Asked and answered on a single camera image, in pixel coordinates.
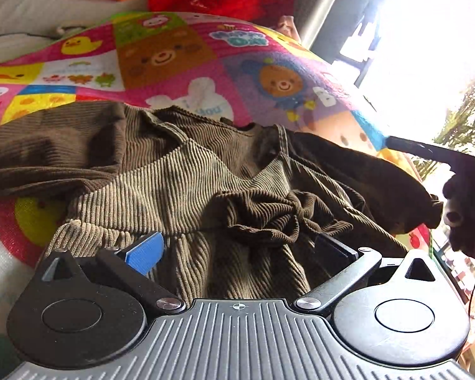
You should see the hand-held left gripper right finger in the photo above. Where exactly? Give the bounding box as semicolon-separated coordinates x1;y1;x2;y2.
294;233;434;318

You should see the brown corduroy dress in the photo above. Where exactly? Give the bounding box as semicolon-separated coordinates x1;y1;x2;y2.
0;100;444;302

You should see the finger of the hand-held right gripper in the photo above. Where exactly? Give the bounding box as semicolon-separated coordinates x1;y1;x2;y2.
385;136;475;175

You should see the pink cloth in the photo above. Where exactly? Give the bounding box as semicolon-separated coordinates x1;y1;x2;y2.
276;15;302;42

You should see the colourful cartoon printed blanket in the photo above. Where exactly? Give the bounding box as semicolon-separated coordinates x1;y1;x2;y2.
0;11;434;337

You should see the green leafy plant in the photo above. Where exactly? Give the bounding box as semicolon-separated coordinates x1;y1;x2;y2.
415;75;475;179

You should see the white cord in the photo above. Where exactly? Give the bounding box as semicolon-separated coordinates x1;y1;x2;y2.
0;22;88;42

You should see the grey bed sheet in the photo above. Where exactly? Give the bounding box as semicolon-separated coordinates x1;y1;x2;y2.
0;0;153;68

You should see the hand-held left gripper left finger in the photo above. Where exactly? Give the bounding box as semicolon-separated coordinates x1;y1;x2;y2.
37;231;187;314

